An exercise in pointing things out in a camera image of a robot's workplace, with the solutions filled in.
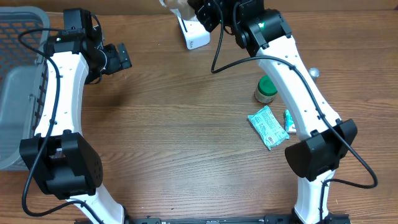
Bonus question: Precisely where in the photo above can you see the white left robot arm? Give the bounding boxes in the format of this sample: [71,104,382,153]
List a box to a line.
[19,8,132,223]

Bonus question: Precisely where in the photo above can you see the teal tissue pack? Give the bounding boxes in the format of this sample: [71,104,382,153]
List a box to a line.
[284,110,296,134]

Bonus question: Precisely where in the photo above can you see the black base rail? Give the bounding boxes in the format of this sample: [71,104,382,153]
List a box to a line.
[74,212,352,224]

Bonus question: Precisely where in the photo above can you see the brown snack pouch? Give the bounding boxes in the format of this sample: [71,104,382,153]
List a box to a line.
[159,0,198,22]

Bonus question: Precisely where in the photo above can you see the teal snack packet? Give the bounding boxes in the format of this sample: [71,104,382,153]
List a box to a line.
[248,106,290,151]

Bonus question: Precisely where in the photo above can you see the yellow dish soap bottle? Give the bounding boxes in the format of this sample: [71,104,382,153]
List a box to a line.
[308,67,320,82]

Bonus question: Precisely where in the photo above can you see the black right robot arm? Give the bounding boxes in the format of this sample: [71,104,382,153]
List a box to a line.
[189,0,357,223]

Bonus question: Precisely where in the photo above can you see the grey plastic basket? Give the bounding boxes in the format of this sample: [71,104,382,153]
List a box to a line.
[1,6,50,170]

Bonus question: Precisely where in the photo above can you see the green lid jar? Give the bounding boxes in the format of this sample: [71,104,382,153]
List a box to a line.
[254,75,277,103]

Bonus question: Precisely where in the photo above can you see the white barcode scanner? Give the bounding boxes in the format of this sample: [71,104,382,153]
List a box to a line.
[177,17,210,50]

